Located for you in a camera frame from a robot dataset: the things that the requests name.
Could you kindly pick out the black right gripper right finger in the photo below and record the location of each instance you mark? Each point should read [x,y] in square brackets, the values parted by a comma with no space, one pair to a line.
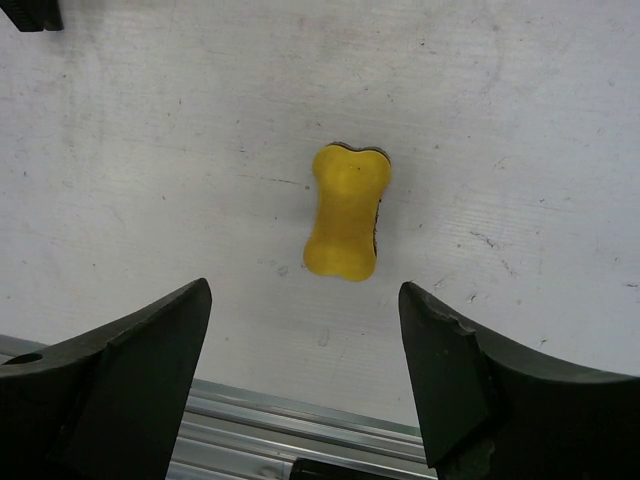
[491,408]

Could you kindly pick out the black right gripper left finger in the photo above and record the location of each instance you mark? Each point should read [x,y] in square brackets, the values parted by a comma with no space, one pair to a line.
[106,404]

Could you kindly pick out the yellow bone-shaped eraser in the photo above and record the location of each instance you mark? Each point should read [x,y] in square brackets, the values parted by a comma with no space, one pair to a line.
[350,186]

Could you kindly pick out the aluminium table frame rail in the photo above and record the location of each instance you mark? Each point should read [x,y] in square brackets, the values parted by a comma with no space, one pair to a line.
[232,433]

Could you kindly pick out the black wire whiteboard stand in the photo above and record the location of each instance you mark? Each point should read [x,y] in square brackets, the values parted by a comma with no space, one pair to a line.
[34,15]

